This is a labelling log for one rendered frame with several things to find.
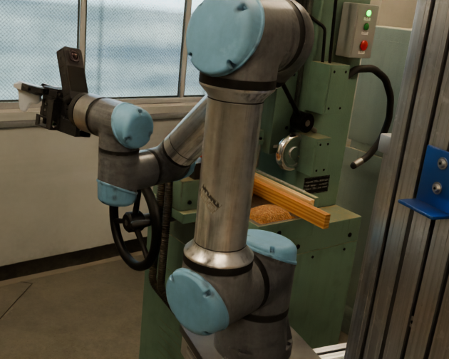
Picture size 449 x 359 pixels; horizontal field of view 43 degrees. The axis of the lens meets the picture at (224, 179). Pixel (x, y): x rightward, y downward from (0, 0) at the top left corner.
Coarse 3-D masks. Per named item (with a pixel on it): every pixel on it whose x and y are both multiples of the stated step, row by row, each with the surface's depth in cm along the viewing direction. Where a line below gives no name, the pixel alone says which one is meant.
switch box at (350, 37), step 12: (348, 12) 174; (360, 12) 172; (372, 12) 175; (348, 24) 174; (360, 24) 173; (372, 24) 177; (348, 36) 175; (360, 36) 175; (372, 36) 178; (336, 48) 179; (348, 48) 175; (360, 48) 177
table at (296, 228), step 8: (256, 200) 169; (264, 200) 169; (176, 216) 163; (184, 216) 161; (192, 216) 162; (296, 216) 159; (256, 224) 150; (264, 224) 151; (272, 224) 152; (280, 224) 154; (288, 224) 156; (296, 224) 158; (304, 224) 160; (312, 224) 162; (280, 232) 154; (288, 232) 157; (296, 232) 159; (304, 232) 161; (312, 232) 163
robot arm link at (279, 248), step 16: (256, 240) 102; (272, 240) 104; (288, 240) 106; (256, 256) 99; (272, 256) 100; (288, 256) 101; (272, 272) 100; (288, 272) 103; (272, 288) 100; (288, 288) 104; (272, 304) 103; (288, 304) 106
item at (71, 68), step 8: (64, 48) 112; (72, 48) 114; (64, 56) 112; (72, 56) 113; (80, 56) 114; (64, 64) 112; (72, 64) 113; (80, 64) 114; (64, 72) 112; (72, 72) 112; (80, 72) 114; (64, 80) 112; (72, 80) 112; (80, 80) 113; (64, 88) 112; (72, 88) 111; (80, 88) 113; (64, 96) 112; (72, 96) 111
